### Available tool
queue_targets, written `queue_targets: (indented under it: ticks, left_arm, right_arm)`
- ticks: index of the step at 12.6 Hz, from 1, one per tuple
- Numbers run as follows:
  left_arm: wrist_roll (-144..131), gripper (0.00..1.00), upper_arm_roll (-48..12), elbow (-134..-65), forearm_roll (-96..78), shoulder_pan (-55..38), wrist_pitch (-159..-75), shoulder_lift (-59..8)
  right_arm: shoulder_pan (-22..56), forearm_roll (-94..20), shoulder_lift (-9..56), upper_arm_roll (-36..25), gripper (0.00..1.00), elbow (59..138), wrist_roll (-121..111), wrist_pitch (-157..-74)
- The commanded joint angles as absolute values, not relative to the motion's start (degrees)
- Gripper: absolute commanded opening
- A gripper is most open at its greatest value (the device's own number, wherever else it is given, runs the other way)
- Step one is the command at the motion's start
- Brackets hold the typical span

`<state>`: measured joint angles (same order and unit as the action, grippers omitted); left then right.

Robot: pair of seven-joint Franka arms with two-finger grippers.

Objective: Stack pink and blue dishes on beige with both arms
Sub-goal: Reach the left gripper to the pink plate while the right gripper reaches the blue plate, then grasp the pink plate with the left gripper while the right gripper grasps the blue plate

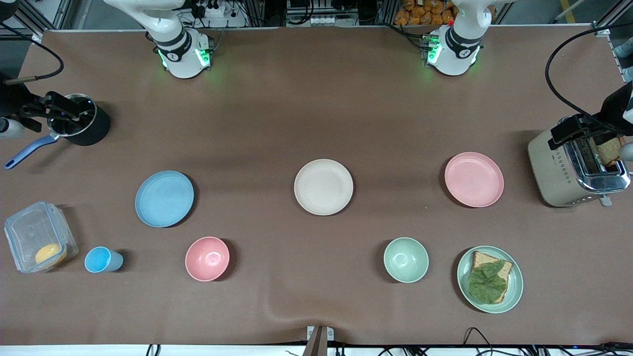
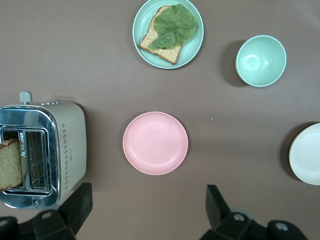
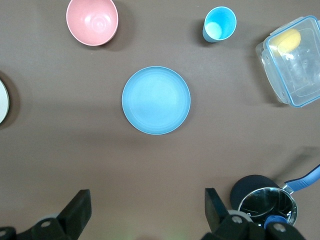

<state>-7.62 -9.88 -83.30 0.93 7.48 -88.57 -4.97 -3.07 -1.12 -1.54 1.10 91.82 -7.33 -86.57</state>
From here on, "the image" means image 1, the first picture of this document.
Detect pink plate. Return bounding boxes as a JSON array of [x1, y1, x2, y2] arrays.
[[444, 152, 504, 208]]

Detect blue plate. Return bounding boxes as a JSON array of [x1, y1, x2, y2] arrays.
[[135, 171, 195, 228]]

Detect toast slice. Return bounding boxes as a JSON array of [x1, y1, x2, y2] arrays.
[[596, 137, 623, 167]]

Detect beige chrome toaster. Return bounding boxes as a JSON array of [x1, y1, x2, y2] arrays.
[[527, 116, 632, 208]]

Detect clear plastic container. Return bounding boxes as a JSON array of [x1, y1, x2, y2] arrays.
[[4, 201, 79, 273]]

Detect blue cup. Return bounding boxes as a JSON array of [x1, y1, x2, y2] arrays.
[[84, 246, 124, 273]]

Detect brown bread slice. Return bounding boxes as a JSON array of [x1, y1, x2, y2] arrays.
[[469, 251, 513, 304]]

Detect green plate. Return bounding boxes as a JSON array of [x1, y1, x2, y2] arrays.
[[456, 246, 524, 314]]

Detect green lettuce leaf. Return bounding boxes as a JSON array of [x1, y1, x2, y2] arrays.
[[468, 261, 508, 305]]

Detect bag of orange snacks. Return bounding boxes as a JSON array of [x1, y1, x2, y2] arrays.
[[394, 0, 458, 26]]

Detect green bowl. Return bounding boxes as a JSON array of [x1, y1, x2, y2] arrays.
[[384, 237, 429, 283]]

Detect pink bowl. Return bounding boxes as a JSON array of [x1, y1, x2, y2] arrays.
[[185, 236, 230, 282]]

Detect brown table cloth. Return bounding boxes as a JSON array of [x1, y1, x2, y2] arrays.
[[0, 25, 633, 347]]

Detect beige plate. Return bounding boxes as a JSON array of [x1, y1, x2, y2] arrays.
[[294, 159, 354, 216]]

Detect black pot with blue handle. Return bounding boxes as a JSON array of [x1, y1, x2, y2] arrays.
[[4, 93, 112, 170]]

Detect black looped floor cable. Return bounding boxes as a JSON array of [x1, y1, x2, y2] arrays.
[[462, 327, 496, 356]]

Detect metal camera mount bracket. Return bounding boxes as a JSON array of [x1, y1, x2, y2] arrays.
[[307, 325, 335, 356]]

